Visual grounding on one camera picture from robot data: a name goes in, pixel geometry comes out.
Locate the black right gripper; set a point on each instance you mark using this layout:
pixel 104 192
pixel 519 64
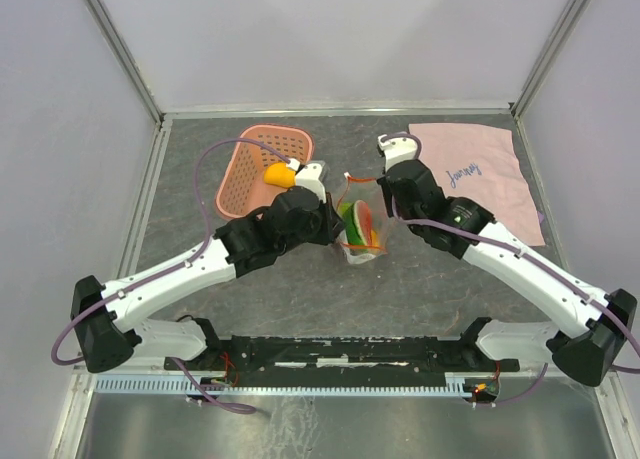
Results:
pixel 382 181

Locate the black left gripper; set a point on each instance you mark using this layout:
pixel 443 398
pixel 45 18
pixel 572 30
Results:
pixel 332 224

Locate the green toy fruit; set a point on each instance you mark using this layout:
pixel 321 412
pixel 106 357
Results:
pixel 346 212

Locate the yellow toy mango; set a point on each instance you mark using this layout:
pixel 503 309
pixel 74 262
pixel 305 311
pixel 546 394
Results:
pixel 280 175

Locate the clear zip top bag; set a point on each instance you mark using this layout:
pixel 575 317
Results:
pixel 365 189

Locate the toy peach slice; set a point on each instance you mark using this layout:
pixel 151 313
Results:
pixel 359 233

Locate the pink plastic basket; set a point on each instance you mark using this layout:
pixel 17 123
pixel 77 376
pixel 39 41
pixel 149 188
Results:
pixel 243 189

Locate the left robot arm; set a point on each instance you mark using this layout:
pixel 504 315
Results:
pixel 112 321

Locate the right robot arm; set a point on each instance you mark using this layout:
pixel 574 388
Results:
pixel 587 327

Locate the pink cloth with writing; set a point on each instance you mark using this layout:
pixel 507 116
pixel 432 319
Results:
pixel 479 162

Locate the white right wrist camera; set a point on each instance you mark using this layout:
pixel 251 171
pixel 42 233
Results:
pixel 398 147

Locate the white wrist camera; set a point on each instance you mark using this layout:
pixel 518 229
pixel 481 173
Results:
pixel 398 147
pixel 310 176

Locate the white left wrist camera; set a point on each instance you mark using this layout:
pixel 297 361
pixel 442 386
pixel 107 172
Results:
pixel 310 176

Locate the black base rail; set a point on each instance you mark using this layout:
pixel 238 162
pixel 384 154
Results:
pixel 345 361

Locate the light blue cable duct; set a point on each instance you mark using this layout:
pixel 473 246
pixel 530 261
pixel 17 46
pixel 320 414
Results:
pixel 173 384

